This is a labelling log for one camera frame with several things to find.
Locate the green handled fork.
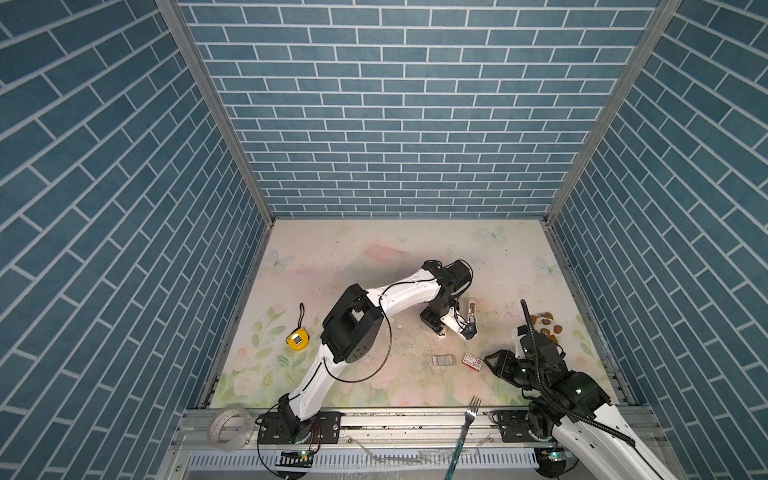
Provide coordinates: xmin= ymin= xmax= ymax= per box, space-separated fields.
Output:
xmin=444 ymin=396 xmax=482 ymax=480

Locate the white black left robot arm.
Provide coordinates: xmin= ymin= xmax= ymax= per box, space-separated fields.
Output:
xmin=276 ymin=259 xmax=477 ymax=430

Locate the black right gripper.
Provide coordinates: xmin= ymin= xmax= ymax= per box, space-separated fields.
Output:
xmin=481 ymin=347 xmax=547 ymax=393

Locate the clear tape roll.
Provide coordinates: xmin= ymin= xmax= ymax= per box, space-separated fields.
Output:
xmin=207 ymin=406 xmax=256 ymax=452

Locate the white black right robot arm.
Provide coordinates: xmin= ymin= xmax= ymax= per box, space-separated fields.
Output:
xmin=484 ymin=300 xmax=675 ymax=479

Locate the white staple box tray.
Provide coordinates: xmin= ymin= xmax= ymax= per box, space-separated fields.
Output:
xmin=431 ymin=354 xmax=456 ymax=367

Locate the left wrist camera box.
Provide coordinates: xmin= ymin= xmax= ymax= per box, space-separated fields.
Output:
xmin=440 ymin=307 xmax=478 ymax=340

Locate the aluminium corner post right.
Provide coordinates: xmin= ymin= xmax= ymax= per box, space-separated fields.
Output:
xmin=544 ymin=0 xmax=685 ymax=226

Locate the brown white plush toy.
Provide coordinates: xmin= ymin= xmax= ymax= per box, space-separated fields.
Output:
xmin=531 ymin=312 xmax=563 ymax=344

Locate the aluminium corner post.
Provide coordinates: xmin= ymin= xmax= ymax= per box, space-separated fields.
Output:
xmin=544 ymin=0 xmax=685 ymax=226
xmin=154 ymin=0 xmax=275 ymax=226

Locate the aluminium corner post left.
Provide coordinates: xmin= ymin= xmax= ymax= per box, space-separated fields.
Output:
xmin=154 ymin=0 xmax=275 ymax=226

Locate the red white staple box sleeve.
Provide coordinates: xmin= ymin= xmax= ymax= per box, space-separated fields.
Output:
xmin=462 ymin=353 xmax=484 ymax=372

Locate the yellow small object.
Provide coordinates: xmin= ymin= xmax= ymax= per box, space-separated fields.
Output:
xmin=285 ymin=327 xmax=310 ymax=351

